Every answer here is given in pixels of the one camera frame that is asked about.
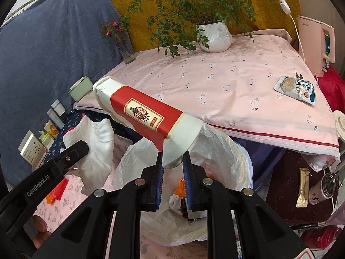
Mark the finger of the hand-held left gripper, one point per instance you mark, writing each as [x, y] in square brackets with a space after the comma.
[72, 153]

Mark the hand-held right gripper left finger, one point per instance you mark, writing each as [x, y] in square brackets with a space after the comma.
[159, 183]

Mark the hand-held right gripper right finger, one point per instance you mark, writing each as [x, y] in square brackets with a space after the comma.
[186, 183]

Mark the white cloth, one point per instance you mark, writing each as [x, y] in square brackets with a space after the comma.
[94, 153]

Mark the orange plastic wrapper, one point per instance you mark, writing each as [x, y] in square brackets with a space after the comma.
[56, 193]
[180, 188]

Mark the white tissue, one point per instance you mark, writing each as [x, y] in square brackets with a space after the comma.
[174, 201]

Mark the white plastic trash bag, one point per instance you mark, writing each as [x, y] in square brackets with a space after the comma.
[223, 156]

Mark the red and white paper carton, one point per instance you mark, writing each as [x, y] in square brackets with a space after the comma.
[145, 116]

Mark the green printed carton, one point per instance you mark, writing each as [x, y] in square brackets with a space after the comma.
[46, 139]

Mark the pink floral cloth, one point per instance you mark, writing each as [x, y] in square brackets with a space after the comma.
[67, 213]

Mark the white slim bottle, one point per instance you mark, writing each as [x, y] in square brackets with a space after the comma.
[55, 118]

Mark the white flat card box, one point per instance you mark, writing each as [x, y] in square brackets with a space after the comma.
[32, 149]

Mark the white jar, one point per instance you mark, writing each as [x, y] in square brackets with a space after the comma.
[58, 106]

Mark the pale green box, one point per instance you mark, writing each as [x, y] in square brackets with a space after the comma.
[79, 89]

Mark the blue grey blanket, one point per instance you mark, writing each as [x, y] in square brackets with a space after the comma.
[40, 59]

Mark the pink printed tablecloth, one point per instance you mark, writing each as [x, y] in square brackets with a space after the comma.
[229, 86]

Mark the glass vase with red flowers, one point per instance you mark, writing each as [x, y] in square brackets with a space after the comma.
[126, 51]

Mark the beige snack bar packet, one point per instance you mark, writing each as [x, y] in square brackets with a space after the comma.
[303, 188]

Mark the crumpled white plastic bag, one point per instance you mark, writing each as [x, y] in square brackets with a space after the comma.
[318, 162]

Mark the steel tumbler with straw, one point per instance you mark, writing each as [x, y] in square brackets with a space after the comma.
[322, 191]

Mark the blue white snack packet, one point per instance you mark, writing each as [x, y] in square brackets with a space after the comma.
[296, 90]

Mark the red bottle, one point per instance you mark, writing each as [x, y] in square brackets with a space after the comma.
[323, 236]

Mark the green plant in white pot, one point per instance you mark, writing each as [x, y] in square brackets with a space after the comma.
[214, 37]

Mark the red cloth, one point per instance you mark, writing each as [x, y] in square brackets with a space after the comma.
[334, 86]

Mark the pink electric kettle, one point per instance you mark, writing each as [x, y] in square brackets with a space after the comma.
[310, 48]

